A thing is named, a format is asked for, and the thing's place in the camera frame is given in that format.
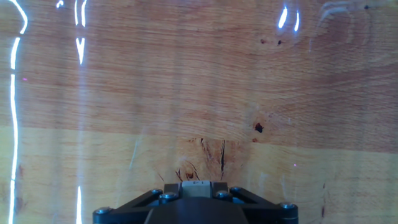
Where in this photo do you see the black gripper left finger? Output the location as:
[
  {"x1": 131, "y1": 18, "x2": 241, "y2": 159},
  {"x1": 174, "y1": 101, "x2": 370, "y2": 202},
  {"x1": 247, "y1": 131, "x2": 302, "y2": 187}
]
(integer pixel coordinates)
[{"x1": 92, "y1": 183, "x2": 182, "y2": 224}]

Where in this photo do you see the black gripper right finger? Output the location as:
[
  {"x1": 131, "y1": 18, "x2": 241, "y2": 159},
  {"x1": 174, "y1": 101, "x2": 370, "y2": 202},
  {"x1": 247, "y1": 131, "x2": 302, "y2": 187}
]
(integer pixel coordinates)
[{"x1": 212, "y1": 182, "x2": 299, "y2": 224}]

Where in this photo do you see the wood grain vinyl mat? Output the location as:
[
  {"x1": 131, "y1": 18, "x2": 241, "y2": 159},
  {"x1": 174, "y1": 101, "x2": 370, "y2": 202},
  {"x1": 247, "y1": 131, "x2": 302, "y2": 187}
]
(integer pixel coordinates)
[{"x1": 0, "y1": 0, "x2": 398, "y2": 224}]

